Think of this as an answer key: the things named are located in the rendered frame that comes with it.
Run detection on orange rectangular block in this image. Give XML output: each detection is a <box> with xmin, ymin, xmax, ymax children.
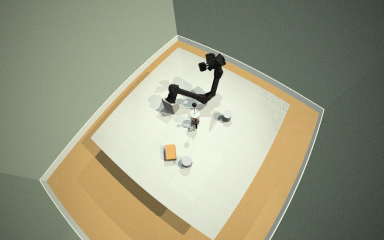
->
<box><xmin>165</xmin><ymin>144</ymin><xmax>177</xmax><ymax>161</ymax></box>

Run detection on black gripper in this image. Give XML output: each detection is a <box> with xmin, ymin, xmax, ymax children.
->
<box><xmin>198</xmin><ymin>56</ymin><xmax>226</xmax><ymax>72</ymax></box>

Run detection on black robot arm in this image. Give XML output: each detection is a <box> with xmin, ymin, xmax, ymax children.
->
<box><xmin>165</xmin><ymin>53</ymin><xmax>223</xmax><ymax>104</ymax></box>

